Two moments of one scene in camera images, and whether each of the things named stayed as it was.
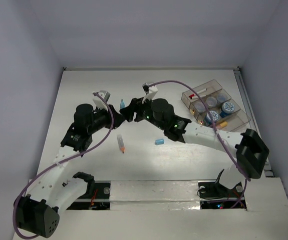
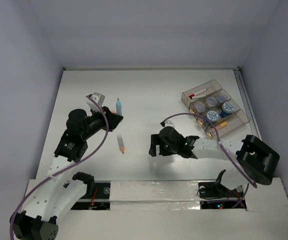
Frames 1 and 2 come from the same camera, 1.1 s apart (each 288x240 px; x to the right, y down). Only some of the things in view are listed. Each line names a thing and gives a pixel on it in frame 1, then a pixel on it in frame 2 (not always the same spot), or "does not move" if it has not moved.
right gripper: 136,105 to 156,139
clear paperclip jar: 222,97 does not move
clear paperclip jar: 211,101 does not move
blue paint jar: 214,115 does not move
